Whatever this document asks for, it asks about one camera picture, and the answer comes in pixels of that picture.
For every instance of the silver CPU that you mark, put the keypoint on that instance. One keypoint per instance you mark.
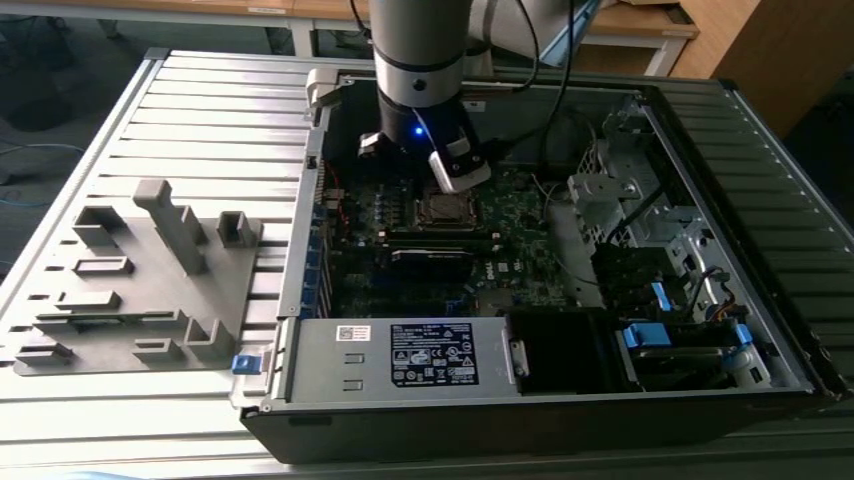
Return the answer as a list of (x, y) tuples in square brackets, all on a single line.
[(449, 210)]

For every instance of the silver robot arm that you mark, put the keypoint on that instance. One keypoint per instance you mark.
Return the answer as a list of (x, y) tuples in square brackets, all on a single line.
[(414, 45)]

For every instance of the black RAM slot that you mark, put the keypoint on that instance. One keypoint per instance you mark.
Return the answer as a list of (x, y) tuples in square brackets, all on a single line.
[(441, 231), (482, 248), (441, 237), (441, 243)]

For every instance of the grey case release latch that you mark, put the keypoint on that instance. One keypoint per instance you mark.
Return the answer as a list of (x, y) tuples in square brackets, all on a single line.
[(321, 85)]

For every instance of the black expansion card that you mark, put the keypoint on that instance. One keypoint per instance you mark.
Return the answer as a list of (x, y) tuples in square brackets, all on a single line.
[(430, 265)]

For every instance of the silver drive cage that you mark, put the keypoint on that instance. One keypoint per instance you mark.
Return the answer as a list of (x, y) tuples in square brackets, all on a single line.
[(594, 190)]

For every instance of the green motherboard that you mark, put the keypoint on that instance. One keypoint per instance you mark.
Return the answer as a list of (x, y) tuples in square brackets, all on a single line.
[(528, 260)]

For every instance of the chipset heatsink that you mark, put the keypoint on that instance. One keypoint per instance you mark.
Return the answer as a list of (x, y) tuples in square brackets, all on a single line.
[(495, 300)]

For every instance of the wooden desk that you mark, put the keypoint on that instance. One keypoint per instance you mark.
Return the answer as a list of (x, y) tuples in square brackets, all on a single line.
[(644, 27)]

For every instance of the silver power supply unit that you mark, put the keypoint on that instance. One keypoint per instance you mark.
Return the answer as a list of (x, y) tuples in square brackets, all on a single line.
[(334, 370)]

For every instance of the grey parts rack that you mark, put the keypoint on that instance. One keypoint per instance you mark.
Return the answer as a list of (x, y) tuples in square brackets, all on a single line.
[(154, 300)]

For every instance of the blue case latch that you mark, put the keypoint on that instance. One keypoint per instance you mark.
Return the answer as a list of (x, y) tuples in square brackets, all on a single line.
[(246, 365)]

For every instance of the blue disk carrier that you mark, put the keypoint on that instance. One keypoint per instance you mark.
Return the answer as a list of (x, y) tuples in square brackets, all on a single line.
[(644, 334)]

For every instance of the wooden cabinet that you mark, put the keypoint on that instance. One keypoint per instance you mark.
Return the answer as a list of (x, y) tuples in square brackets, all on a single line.
[(768, 50)]

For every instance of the black PC case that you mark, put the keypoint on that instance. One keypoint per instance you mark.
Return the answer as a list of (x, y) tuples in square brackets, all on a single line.
[(467, 435)]

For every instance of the small dark wrist camera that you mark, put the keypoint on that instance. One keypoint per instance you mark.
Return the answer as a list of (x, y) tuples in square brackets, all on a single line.
[(374, 147)]

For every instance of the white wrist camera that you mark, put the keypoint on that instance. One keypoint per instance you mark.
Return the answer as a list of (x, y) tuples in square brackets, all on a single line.
[(461, 177)]

